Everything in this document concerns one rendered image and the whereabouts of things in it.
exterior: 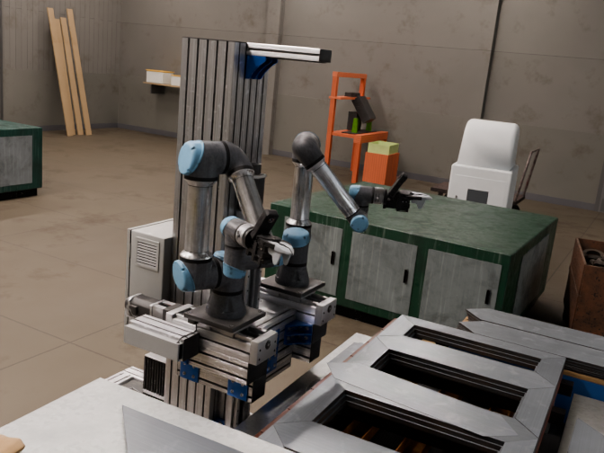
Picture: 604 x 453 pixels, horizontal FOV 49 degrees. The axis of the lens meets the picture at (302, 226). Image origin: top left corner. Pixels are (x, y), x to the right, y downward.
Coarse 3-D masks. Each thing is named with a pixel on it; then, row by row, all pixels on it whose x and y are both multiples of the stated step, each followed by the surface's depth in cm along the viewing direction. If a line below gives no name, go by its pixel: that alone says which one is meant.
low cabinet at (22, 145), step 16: (0, 128) 800; (16, 128) 814; (32, 128) 831; (0, 144) 793; (16, 144) 813; (32, 144) 835; (0, 160) 798; (16, 160) 818; (32, 160) 840; (0, 176) 802; (16, 176) 823; (32, 176) 845; (0, 192) 808; (16, 192) 833; (32, 192) 855
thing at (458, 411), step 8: (456, 400) 237; (448, 408) 231; (456, 408) 232; (464, 408) 232; (472, 408) 233; (440, 416) 225; (448, 416) 226; (456, 416) 226; (464, 416) 227; (456, 424) 221
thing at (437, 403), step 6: (432, 396) 238; (438, 396) 239; (444, 396) 239; (426, 402) 234; (432, 402) 234; (438, 402) 235; (444, 402) 235; (450, 402) 236; (420, 408) 229; (426, 408) 230; (432, 408) 230; (438, 408) 230; (444, 408) 231; (432, 414) 226; (438, 414) 226
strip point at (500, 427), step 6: (498, 420) 226; (504, 420) 227; (492, 426) 222; (498, 426) 222; (504, 426) 223; (510, 426) 223; (486, 432) 218; (492, 432) 218; (498, 432) 218; (504, 432) 219; (510, 432) 219; (516, 432) 219
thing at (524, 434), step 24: (408, 336) 297; (432, 336) 301; (456, 336) 297; (384, 360) 271; (408, 360) 272; (504, 360) 287; (528, 360) 283; (480, 384) 260; (504, 384) 256; (336, 408) 230; (360, 408) 234; (384, 408) 231; (408, 408) 229; (432, 432) 223; (456, 432) 220; (528, 432) 220
